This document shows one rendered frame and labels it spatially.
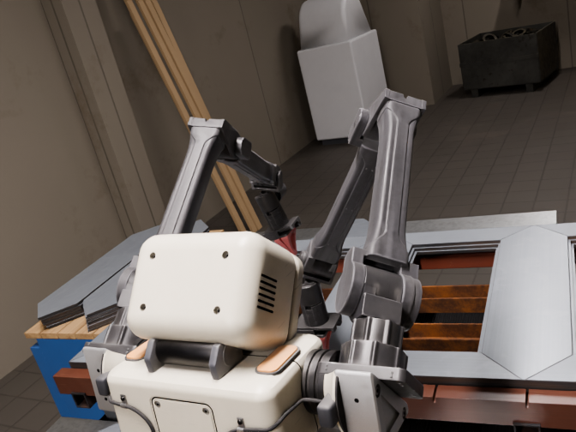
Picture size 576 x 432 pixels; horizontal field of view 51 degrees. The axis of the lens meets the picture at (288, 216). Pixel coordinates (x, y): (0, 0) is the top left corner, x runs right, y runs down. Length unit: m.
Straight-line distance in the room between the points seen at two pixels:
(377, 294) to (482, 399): 0.54
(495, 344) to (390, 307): 0.64
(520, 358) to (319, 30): 5.53
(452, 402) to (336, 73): 5.45
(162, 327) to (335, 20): 5.85
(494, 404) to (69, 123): 3.55
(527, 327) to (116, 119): 3.45
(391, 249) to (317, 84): 5.84
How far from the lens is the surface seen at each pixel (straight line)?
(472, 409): 1.34
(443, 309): 1.89
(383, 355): 0.78
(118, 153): 4.39
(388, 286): 0.84
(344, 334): 1.55
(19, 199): 4.05
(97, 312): 2.13
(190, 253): 0.82
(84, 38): 4.36
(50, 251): 4.17
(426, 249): 1.94
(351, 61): 6.44
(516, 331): 1.48
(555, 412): 1.32
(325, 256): 1.31
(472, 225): 2.26
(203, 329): 0.79
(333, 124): 6.72
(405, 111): 1.05
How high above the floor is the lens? 1.66
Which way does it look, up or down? 20 degrees down
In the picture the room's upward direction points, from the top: 15 degrees counter-clockwise
